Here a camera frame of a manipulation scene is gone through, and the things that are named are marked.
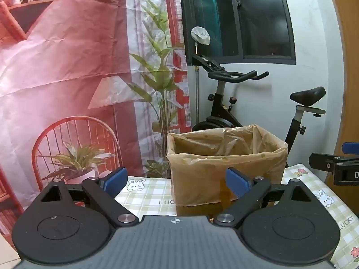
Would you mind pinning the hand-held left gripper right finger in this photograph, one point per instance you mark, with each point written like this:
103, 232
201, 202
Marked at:
237, 182

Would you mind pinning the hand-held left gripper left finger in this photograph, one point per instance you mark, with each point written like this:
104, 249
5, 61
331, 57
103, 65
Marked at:
117, 178

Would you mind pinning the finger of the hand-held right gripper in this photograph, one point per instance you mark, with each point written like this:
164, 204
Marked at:
321, 162
350, 148

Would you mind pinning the dark framed window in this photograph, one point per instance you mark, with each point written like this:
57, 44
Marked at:
252, 28

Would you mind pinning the wooden door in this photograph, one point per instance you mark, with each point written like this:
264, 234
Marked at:
347, 89

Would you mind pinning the black exercise bike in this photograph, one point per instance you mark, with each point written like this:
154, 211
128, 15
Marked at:
221, 117

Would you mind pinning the checked tablecloth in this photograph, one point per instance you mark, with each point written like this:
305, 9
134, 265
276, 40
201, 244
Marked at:
145, 199

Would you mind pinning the plastic-lined cardboard box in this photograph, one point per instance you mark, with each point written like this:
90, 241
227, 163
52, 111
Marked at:
196, 179

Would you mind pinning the stand with white cover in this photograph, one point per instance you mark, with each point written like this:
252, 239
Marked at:
200, 35

